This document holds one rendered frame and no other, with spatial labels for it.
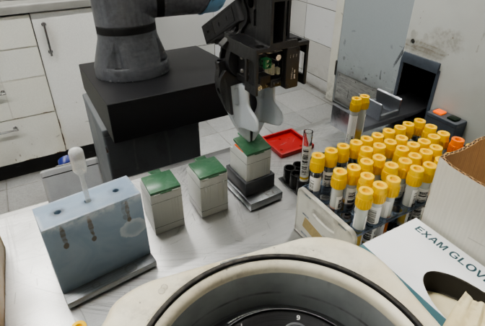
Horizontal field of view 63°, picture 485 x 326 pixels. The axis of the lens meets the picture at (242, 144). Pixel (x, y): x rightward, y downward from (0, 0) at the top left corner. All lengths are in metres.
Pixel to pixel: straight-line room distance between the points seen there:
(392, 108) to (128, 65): 0.50
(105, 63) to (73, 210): 0.43
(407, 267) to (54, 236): 0.34
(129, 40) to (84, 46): 1.34
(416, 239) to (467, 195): 0.07
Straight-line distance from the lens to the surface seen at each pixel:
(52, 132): 2.26
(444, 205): 0.45
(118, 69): 0.81
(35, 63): 2.12
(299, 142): 0.71
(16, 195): 2.28
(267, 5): 0.42
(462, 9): 0.75
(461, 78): 0.76
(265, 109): 0.52
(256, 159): 0.53
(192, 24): 2.95
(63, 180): 0.54
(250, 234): 0.52
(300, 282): 0.34
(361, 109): 0.64
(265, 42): 0.43
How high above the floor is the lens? 1.24
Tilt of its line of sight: 31 degrees down
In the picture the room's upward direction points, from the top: straight up
